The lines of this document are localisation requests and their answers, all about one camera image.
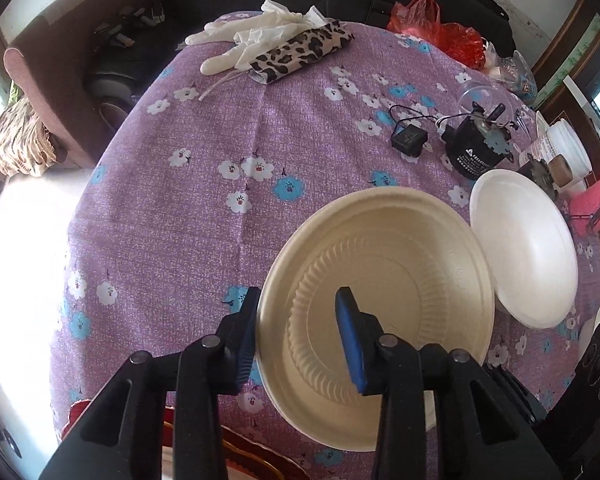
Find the black power adapter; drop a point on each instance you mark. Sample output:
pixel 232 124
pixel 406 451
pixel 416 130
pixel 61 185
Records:
pixel 408 139

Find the red glass plate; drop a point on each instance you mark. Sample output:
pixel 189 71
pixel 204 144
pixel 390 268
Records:
pixel 265 462

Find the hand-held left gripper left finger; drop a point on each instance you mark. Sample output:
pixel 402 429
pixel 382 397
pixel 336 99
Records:
pixel 247 340

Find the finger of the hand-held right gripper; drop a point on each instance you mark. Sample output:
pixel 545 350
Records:
pixel 517 392

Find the white plastic jar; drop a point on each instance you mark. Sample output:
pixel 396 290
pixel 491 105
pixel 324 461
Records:
pixel 565 145

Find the red plastic bag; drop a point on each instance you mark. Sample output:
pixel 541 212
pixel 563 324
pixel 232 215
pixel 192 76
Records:
pixel 430 25

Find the clear plastic bag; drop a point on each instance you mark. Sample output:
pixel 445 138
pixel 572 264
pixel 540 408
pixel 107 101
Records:
pixel 515 75

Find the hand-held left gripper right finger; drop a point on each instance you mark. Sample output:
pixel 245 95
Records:
pixel 350 340

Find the large white foam bowl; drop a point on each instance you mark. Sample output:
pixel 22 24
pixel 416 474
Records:
pixel 525 250

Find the brown armchair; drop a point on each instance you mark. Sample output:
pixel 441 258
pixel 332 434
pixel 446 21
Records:
pixel 45 85

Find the cream ribbed plastic bowl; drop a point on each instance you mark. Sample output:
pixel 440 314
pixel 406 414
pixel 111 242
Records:
pixel 420 270

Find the patterned beige cloth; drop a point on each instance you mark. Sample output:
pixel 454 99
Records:
pixel 20 140

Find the bottle with cork stopper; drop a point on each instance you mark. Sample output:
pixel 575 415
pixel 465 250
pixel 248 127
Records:
pixel 557 172

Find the pink thermos with knitted sleeve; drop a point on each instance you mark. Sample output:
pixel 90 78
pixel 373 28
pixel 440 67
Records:
pixel 587 200

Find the white glove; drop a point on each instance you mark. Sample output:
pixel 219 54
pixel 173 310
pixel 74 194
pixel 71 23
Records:
pixel 250 25
pixel 235 55

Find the black cylindrical device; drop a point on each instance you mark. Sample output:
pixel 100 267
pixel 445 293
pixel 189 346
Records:
pixel 472 150

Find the leopard print cloth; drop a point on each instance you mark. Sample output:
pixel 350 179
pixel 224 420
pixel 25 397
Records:
pixel 300 50

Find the purple floral tablecloth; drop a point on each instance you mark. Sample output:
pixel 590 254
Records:
pixel 180 210

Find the clear plastic cup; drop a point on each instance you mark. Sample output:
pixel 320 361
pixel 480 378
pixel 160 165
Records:
pixel 477 97

